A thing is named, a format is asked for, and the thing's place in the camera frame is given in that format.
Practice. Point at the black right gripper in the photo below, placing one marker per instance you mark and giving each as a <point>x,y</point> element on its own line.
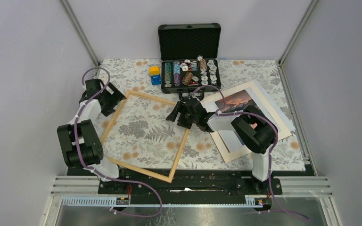
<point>180,107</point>

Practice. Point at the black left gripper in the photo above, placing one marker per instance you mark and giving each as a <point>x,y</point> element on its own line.
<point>116,97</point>

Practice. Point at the cream photo mat board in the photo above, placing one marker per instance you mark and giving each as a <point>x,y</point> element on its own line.
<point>227,157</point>

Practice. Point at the light wooden picture frame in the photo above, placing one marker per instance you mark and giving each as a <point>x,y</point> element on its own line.
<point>139,138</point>

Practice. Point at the mountain sunset photo print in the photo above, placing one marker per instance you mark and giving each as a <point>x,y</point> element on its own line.
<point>237,100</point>

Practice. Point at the brown frame backing board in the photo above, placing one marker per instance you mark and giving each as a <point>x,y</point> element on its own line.
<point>284,133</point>

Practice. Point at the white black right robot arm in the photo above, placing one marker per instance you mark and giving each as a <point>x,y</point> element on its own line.
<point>254,130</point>

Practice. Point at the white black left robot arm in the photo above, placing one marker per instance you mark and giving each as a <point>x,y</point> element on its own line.
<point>80,144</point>

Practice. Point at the blue toy block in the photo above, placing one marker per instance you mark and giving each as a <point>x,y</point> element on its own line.
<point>156,79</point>

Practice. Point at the floral patterned table cloth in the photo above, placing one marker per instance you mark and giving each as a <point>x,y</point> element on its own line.
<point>200,150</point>

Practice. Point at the yellow toy block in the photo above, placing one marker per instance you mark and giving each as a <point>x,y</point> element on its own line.
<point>154,71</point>

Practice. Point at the black poker chip case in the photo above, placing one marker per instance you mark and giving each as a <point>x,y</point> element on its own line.
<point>189,58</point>

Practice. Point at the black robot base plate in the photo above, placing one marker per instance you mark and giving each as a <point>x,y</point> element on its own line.
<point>198,186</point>

